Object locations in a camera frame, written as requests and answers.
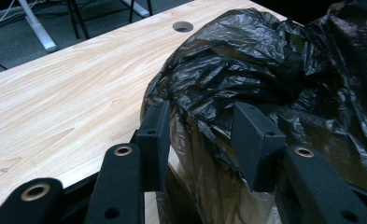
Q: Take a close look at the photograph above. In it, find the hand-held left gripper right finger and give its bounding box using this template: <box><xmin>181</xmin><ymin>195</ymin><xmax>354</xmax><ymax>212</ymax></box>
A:
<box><xmin>230</xmin><ymin>101</ymin><xmax>287</xmax><ymax>193</ymax></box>

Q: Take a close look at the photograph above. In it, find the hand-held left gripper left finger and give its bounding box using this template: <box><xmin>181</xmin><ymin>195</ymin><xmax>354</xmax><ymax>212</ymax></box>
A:
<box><xmin>135</xmin><ymin>99</ymin><xmax>172</xmax><ymax>192</ymax></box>

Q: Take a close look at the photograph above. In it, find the black plastic garbage bag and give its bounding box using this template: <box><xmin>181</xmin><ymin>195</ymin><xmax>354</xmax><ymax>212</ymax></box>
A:
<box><xmin>139</xmin><ymin>0</ymin><xmax>367</xmax><ymax>224</ymax></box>

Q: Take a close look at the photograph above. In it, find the black folding chair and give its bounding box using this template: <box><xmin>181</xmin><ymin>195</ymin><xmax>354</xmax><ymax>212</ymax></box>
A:
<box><xmin>65</xmin><ymin>0</ymin><xmax>155</xmax><ymax>41</ymax></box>

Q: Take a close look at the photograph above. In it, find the round table cable hole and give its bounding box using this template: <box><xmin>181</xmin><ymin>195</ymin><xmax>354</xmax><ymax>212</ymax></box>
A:
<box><xmin>172</xmin><ymin>21</ymin><xmax>195</xmax><ymax>34</ymax></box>

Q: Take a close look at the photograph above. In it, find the white floor cable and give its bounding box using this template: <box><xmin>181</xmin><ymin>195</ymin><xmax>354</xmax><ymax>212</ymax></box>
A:
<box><xmin>0</xmin><ymin>0</ymin><xmax>18</xmax><ymax>39</ymax></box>

